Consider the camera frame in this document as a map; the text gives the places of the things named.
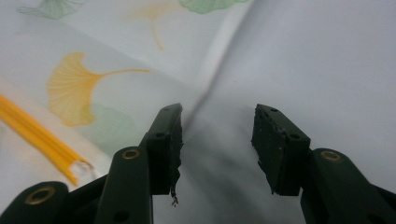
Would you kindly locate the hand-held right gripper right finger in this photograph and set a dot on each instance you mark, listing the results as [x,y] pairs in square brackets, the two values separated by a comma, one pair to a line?
[280,155]

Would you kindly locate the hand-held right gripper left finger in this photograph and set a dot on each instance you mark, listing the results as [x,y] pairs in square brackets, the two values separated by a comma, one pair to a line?
[163,155]

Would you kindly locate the white leaf-print mesh laundry bag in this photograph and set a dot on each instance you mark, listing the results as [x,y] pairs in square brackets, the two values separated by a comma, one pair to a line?
[124,46]

